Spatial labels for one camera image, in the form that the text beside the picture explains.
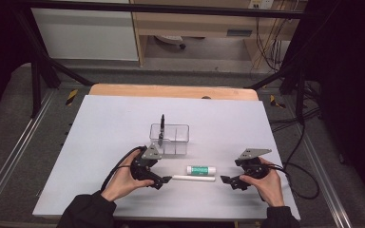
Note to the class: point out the person's left hand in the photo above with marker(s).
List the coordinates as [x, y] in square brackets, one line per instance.
[120, 185]

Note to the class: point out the wooden desk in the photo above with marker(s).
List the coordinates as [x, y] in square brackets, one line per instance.
[187, 27]

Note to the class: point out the white cabinet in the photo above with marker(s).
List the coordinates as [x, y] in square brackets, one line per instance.
[85, 34]

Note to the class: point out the white chair base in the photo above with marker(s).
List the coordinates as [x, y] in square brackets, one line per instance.
[170, 39]

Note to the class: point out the clear plastic organizer box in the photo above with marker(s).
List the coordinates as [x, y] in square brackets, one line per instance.
[177, 139]

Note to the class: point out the white stick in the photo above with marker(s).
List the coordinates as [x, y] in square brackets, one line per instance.
[193, 178]

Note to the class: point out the white tube with green label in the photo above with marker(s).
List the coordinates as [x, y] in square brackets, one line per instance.
[201, 170]

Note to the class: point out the aluminium rail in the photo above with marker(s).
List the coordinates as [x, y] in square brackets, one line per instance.
[324, 180]
[12, 155]

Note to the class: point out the black pen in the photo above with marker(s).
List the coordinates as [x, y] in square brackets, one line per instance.
[162, 128]

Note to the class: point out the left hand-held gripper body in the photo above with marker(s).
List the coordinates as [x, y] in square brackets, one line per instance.
[142, 167]

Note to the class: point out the wall socket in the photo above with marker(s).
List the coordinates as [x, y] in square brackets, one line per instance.
[261, 3]

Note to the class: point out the black metal frame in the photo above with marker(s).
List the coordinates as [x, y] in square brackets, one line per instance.
[171, 9]

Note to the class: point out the yellow black tape marker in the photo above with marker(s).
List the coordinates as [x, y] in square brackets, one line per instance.
[71, 97]
[275, 102]

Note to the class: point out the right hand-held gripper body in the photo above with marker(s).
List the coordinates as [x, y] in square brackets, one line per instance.
[255, 167]

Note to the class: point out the person's right hand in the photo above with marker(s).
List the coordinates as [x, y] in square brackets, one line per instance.
[271, 188]

